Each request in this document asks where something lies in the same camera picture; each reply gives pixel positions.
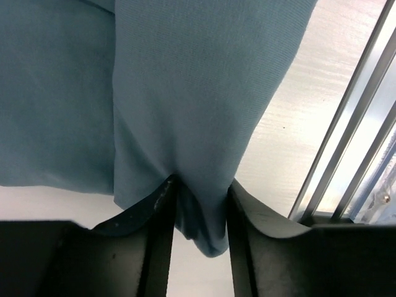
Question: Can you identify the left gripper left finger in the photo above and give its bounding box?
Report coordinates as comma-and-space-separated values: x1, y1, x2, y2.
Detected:
91, 173, 178, 297

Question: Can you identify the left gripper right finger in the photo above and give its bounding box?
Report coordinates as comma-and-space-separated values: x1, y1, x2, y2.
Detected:
227, 181, 311, 296

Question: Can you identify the blue-grey t-shirt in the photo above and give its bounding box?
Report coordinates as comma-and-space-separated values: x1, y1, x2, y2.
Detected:
1, 1, 316, 257

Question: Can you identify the aluminium front rail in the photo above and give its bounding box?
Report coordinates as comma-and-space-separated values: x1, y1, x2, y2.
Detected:
288, 1, 395, 221

